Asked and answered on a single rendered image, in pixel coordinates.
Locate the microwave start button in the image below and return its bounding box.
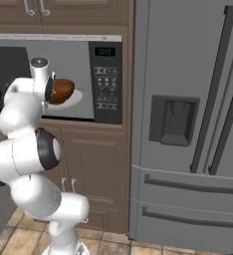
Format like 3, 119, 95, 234
96, 102, 118, 111

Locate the grey microwave oven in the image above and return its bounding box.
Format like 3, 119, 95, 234
0, 33, 123, 126

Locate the brown base cupboard door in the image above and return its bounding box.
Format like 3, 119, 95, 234
38, 127, 72, 200
60, 128, 128, 234

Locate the white microwave turntable plate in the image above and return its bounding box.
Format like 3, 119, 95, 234
46, 89, 84, 111

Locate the brown bowl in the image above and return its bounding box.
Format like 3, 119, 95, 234
48, 78, 76, 105

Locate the dark microwave door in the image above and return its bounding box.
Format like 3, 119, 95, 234
0, 46, 32, 131

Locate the grey fridge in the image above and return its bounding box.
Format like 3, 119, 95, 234
127, 0, 233, 255

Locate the silver base cupboard handle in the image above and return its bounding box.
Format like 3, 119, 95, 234
70, 177, 78, 195
60, 176, 68, 193

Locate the dark fridge drawer handle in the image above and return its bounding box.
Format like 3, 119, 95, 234
143, 173, 233, 196
141, 206, 233, 230

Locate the long dark fridge door handle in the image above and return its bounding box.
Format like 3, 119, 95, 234
189, 5, 233, 174
207, 49, 233, 176

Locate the brown wall cupboard door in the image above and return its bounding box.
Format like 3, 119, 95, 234
0, 0, 43, 27
40, 0, 129, 28

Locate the silver wall cupboard handle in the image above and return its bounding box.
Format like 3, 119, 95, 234
23, 0, 36, 17
38, 0, 52, 17

